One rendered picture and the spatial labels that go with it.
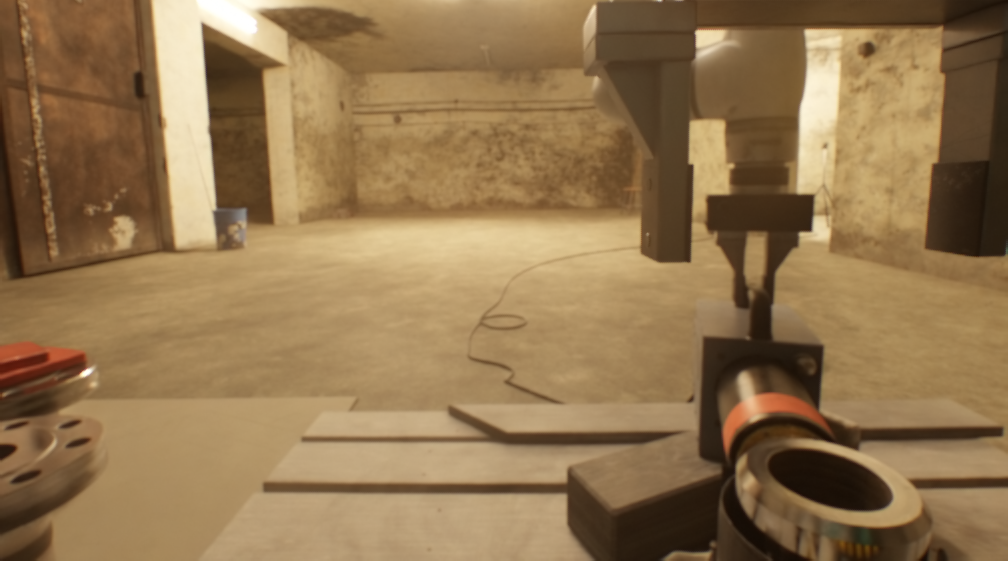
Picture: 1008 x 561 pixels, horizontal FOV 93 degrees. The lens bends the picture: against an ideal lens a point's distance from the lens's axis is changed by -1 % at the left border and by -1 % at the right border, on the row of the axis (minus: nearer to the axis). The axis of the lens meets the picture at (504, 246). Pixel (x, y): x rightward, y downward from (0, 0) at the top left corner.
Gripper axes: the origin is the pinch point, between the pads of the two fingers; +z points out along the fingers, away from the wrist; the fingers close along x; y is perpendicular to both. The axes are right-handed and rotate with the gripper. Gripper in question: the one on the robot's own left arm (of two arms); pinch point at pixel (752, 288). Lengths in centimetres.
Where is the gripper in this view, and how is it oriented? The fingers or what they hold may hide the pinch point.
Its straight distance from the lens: 77.3
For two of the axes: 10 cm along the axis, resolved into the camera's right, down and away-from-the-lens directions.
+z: 0.2, 9.9, 1.3
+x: 9.4, 0.3, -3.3
